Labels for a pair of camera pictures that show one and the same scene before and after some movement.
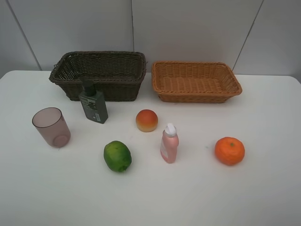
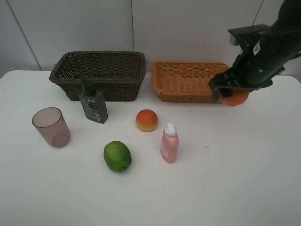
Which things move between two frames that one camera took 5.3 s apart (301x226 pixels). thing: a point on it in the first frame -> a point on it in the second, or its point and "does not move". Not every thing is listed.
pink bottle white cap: (169, 143) does not move
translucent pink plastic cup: (51, 125) does not move
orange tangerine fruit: (229, 150) -> (238, 97)
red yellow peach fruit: (146, 120) does not move
